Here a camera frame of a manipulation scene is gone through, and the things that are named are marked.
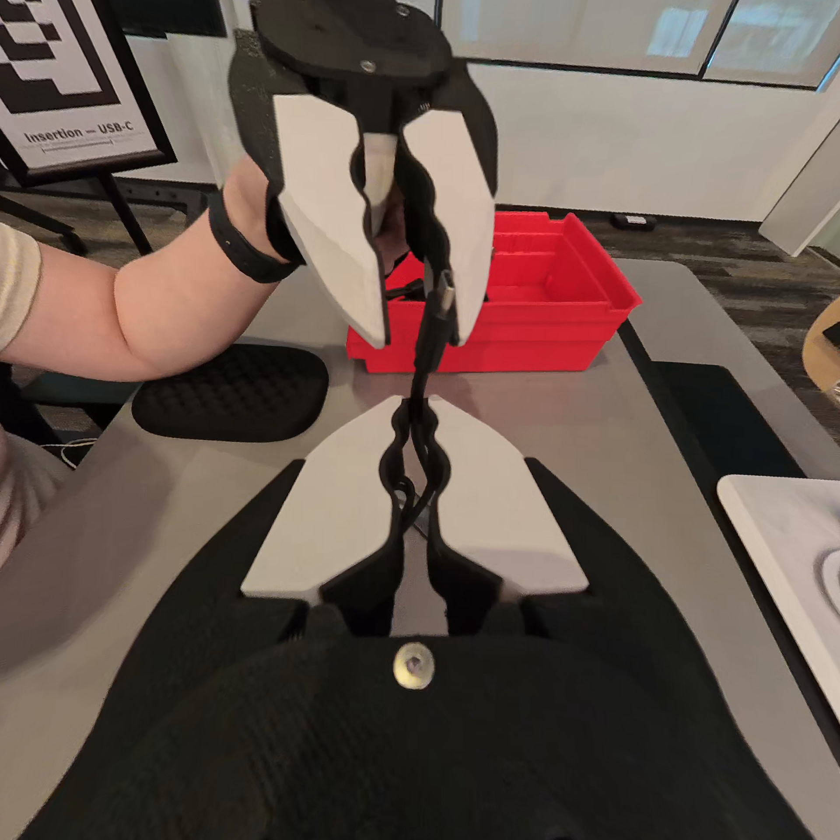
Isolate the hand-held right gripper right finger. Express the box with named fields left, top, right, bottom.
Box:
left=423, top=395, right=589, bottom=599

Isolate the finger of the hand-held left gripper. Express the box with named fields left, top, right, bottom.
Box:
left=402, top=110, right=496, bottom=349
left=271, top=94, right=399, bottom=350

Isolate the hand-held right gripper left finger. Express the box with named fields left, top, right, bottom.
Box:
left=241, top=395, right=406, bottom=601

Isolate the black usb-c cable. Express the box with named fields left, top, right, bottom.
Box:
left=392, top=258, right=458, bottom=536

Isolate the person's left forearm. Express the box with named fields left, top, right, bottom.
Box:
left=0, top=210, right=293, bottom=383

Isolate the person's left hand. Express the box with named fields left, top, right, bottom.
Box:
left=222, top=156, right=278, bottom=256

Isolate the red plastic bin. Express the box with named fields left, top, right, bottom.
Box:
left=346, top=210, right=644, bottom=375

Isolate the black wrist rest pad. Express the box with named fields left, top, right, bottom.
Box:
left=131, top=343, right=330, bottom=444

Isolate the black easel stand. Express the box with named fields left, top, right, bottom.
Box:
left=0, top=169, right=156, bottom=258

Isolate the black framed glass window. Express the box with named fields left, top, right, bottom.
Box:
left=436, top=0, right=840, bottom=89

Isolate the black table mat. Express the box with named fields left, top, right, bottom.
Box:
left=617, top=315, right=840, bottom=742

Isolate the black framed marker sign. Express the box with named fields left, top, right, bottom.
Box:
left=0, top=0, right=178, bottom=188

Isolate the wooden backing board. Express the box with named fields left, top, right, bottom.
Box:
left=802, top=298, right=840, bottom=395

